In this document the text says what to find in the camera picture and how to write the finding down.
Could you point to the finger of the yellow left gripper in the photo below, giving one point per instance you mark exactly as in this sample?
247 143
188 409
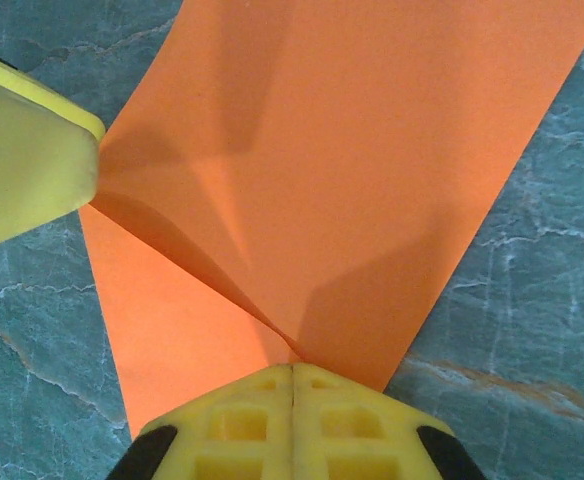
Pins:
27 160

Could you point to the orange paper sheet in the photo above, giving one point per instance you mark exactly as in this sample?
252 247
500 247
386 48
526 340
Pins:
347 150

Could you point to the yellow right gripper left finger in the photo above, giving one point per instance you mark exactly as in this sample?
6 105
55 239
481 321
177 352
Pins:
232 440

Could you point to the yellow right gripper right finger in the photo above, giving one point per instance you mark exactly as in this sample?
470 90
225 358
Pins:
352 440

